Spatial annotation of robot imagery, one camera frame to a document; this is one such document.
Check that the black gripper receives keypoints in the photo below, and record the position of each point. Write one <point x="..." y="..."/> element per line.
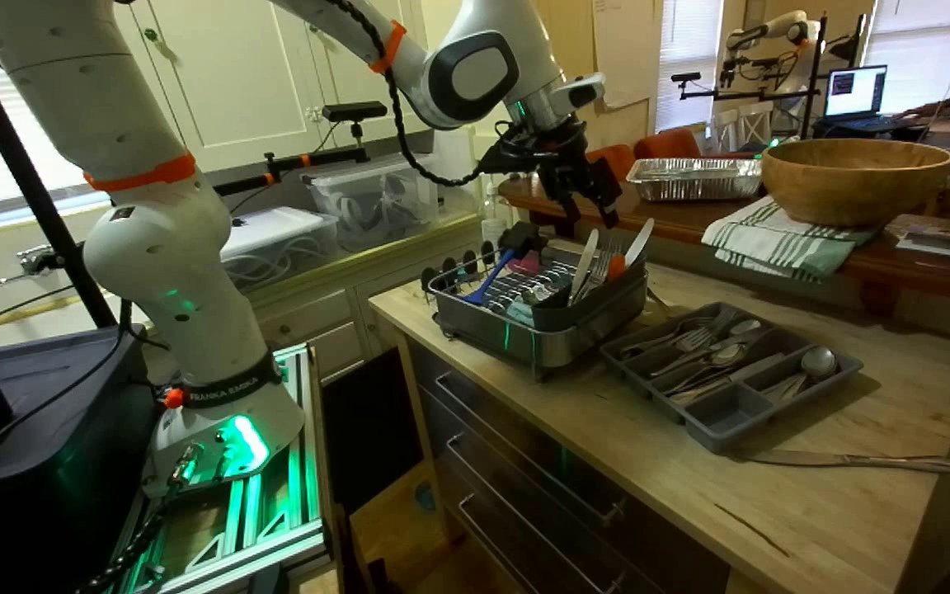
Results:
<point x="552" y="149"/>

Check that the blue plastic serving spoon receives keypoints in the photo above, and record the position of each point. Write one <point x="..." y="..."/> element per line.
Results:
<point x="488" y="286"/>

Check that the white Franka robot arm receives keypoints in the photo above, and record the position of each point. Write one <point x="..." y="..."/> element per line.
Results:
<point x="167" y="251"/>

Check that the grey dish rack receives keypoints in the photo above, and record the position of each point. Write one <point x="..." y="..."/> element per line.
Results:
<point x="497" y="343"/>

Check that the green striped dish towel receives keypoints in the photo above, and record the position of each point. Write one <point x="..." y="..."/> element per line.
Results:
<point x="782" y="250"/>

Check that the large metal spoon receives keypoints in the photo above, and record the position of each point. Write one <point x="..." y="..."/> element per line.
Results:
<point x="820" y="365"/>

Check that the silver table knife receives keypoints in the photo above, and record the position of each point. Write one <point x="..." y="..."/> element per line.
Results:
<point x="585" y="267"/>

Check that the orange utensil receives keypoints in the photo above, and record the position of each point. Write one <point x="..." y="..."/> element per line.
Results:
<point x="616" y="267"/>

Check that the dark wooden table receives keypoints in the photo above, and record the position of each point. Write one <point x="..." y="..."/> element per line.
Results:
<point x="661" y="220"/>

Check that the clear plastic bottle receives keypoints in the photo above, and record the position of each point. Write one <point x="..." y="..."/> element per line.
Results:
<point x="497" y="216"/>

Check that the aluminium foil tray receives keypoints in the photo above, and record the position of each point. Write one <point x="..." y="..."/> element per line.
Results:
<point x="694" y="180"/>

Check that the beige hanging paper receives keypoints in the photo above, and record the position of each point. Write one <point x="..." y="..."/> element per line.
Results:
<point x="629" y="43"/>

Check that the clear plastic storage bin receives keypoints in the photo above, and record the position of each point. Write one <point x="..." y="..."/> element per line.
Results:
<point x="369" y="204"/>

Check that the black equipment stand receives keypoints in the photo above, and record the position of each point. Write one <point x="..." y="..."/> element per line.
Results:
<point x="809" y="79"/>

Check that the large wooden bowl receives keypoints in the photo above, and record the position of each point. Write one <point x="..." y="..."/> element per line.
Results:
<point x="857" y="182"/>

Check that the grey cutlery tray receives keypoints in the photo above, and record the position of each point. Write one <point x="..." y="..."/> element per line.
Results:
<point x="741" y="425"/>

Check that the open laptop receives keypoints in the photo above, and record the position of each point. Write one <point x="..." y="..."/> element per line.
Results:
<point x="856" y="90"/>

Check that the cream drawer cabinet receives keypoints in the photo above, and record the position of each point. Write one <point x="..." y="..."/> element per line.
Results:
<point x="312" y="319"/>

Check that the white lidded storage bin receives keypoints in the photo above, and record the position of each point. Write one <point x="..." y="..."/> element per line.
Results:
<point x="278" y="241"/>

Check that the stack of papers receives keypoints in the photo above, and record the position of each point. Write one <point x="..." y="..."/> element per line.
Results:
<point x="948" y="239"/>

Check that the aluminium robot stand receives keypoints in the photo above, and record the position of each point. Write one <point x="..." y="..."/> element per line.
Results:
<point x="265" y="516"/>

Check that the black tripod pole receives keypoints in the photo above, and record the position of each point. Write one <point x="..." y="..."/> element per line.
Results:
<point x="24" y="175"/>

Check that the black computer box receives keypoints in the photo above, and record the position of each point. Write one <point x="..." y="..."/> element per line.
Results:
<point x="47" y="465"/>

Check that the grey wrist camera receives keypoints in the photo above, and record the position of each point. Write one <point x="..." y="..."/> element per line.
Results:
<point x="585" y="95"/>

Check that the black stereo camera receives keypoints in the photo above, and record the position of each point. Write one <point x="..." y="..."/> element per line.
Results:
<point x="354" y="109"/>

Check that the black camera boom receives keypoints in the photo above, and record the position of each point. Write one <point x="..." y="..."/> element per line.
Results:
<point x="268" y="169"/>

